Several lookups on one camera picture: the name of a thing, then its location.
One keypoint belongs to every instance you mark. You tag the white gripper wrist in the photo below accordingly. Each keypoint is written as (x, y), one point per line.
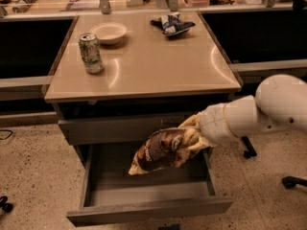
(213, 123)

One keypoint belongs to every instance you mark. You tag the brown chip bag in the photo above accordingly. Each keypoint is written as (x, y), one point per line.
(162, 150)

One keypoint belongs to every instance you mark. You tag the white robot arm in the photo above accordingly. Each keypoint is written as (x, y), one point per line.
(280, 102)

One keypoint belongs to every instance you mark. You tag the grey drawer cabinet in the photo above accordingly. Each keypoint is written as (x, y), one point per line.
(146, 73)

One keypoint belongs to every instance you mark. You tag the closed top drawer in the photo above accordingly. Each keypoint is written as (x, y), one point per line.
(89, 131)

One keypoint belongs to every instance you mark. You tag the open middle drawer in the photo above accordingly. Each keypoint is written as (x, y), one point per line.
(110, 195)

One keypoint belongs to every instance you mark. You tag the blue chip bag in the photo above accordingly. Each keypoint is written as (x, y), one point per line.
(171, 25)

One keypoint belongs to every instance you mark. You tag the black chair caster base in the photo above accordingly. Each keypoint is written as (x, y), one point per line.
(290, 182)

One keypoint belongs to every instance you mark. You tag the white bowl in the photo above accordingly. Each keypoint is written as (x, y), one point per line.
(109, 33)

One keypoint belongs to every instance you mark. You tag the green soda can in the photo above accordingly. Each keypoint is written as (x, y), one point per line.
(89, 46)

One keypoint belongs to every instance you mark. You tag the black caster wheel left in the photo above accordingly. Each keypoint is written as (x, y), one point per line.
(4, 205)

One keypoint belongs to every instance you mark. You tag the black table leg frame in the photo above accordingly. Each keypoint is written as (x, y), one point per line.
(250, 151)

